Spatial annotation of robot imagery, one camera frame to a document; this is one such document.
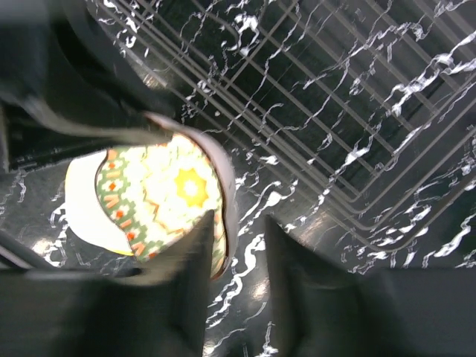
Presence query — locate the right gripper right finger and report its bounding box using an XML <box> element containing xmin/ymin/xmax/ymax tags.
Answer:
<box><xmin>264</xmin><ymin>216</ymin><xmax>475</xmax><ymax>356</ymax></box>

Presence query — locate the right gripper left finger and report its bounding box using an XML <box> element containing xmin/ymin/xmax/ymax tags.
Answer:
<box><xmin>1</xmin><ymin>212</ymin><xmax>214</xmax><ymax>356</ymax></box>

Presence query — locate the patterned bowl green outside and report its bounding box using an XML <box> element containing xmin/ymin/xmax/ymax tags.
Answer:
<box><xmin>94</xmin><ymin>112</ymin><xmax>238</xmax><ymax>278</ymax></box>

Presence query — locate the white square bowl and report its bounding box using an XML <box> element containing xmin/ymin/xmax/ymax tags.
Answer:
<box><xmin>65</xmin><ymin>150</ymin><xmax>132</xmax><ymax>256</ymax></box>

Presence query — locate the marble patterned table mat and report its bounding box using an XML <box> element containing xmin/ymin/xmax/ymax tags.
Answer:
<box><xmin>1</xmin><ymin>1</ymin><xmax>475</xmax><ymax>356</ymax></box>

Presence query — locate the wire dish rack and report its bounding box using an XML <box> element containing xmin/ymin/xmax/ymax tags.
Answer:
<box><xmin>92</xmin><ymin>1</ymin><xmax>475</xmax><ymax>257</ymax></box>

